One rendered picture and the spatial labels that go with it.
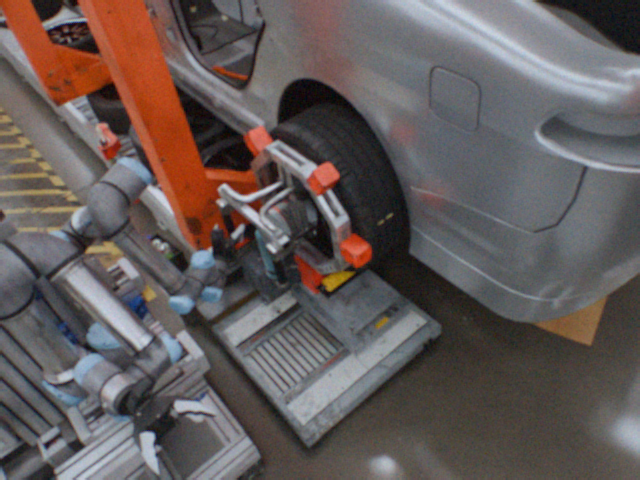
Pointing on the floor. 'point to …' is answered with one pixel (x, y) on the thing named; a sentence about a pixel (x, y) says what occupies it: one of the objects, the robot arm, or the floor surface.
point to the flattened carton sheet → (577, 323)
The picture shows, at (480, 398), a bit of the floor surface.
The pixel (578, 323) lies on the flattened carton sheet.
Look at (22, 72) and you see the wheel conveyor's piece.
